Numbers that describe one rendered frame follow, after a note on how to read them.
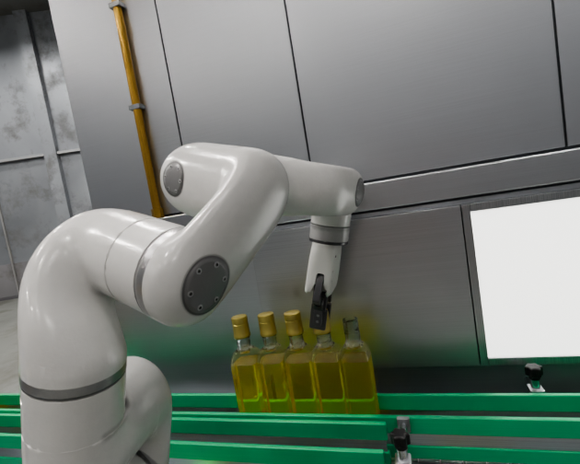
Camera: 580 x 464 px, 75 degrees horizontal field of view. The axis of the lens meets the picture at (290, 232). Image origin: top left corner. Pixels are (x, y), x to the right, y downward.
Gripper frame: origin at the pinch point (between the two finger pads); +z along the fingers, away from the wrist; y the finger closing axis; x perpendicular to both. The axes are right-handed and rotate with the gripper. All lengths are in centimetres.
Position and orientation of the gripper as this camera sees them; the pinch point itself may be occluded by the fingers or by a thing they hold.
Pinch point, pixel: (320, 315)
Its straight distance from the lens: 76.5
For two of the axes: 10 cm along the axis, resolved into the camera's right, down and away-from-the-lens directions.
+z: -0.9, 9.8, 1.6
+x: 9.6, 1.3, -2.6
